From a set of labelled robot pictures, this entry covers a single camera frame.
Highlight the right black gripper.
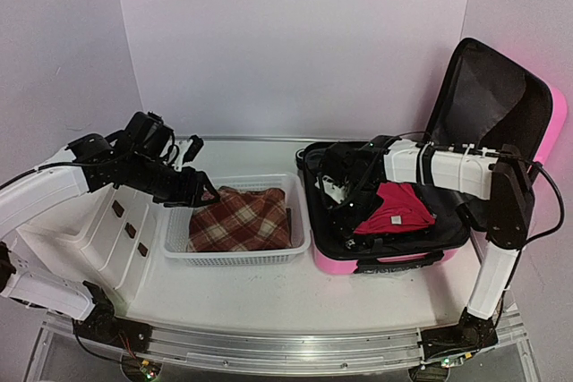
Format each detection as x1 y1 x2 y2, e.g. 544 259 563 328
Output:
327 180 383 240

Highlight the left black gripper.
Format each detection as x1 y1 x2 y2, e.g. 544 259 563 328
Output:
124 153 220 208

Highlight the solid red garment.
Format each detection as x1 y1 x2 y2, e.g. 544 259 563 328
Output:
354 183 436 235

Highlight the black white patterned garment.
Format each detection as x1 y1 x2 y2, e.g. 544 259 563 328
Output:
321 175 390 251

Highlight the white drawer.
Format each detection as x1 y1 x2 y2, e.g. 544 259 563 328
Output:
102 202 150 289
117 216 157 303
92 188 144 270

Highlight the red plaid garment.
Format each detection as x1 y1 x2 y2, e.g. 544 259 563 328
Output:
186 186 292 252

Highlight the white perforated plastic basket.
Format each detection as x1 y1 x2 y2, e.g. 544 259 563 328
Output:
160 173 312 267

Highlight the white rectangular foam box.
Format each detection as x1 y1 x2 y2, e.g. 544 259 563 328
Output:
8 144 158 305

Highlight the pink hard-shell suitcase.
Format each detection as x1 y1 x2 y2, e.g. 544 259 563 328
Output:
297 38 568 275

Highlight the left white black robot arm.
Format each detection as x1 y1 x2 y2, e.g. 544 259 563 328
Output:
1 112 220 344

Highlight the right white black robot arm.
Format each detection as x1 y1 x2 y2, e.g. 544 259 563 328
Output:
304 136 535 359

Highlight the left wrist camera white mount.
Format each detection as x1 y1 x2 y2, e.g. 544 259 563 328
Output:
172 139 192 172

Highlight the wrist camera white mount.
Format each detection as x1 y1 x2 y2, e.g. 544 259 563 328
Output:
172 139 192 172
315 174 349 204

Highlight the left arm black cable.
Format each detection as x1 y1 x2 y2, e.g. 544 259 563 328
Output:
156 126 180 164

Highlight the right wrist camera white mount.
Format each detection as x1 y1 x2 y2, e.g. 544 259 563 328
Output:
315 174 349 204

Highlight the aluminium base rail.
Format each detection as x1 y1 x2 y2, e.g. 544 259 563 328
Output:
45 305 528 376

